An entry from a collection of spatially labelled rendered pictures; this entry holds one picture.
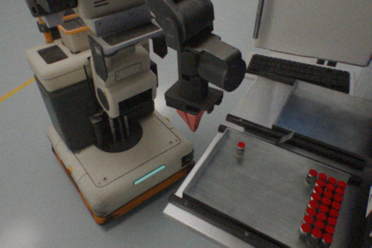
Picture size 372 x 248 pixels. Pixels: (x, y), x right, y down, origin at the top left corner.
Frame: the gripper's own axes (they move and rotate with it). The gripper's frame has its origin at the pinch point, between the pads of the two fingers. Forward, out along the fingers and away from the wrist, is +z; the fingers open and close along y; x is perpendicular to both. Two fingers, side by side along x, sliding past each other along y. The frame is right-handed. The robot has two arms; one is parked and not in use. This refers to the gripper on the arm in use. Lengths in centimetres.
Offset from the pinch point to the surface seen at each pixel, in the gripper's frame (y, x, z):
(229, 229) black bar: 12.1, -6.3, 20.7
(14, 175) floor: -132, 11, 103
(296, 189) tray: 22.1, 13.2, 22.4
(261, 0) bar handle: -14, 81, 1
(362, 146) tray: 34, 38, 22
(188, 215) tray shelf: 1.7, -7.1, 22.0
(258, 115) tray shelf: 3.7, 35.1, 21.0
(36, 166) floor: -126, 23, 103
